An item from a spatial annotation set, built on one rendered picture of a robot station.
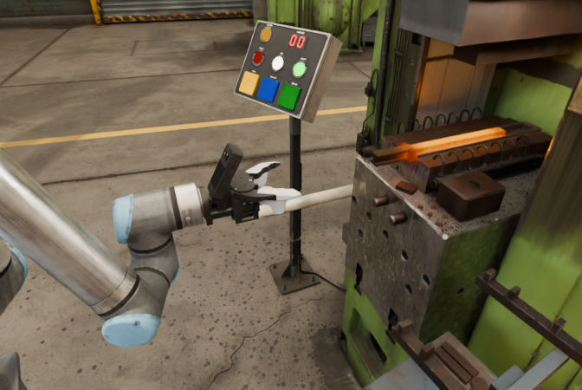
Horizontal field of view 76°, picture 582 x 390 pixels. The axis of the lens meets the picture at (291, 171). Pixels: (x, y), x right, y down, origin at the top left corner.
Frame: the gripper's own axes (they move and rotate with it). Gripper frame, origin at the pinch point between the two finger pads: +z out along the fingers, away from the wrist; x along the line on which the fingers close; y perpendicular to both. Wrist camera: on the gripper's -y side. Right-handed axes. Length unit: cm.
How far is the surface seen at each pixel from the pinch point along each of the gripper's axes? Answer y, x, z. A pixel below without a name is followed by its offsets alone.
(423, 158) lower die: 1.1, 3.1, 34.0
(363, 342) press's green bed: 85, -4, 31
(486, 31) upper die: -29.1, 7.4, 39.2
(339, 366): 100, -7, 24
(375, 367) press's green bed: 85, 6, 30
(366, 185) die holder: 14.6, -8.6, 26.7
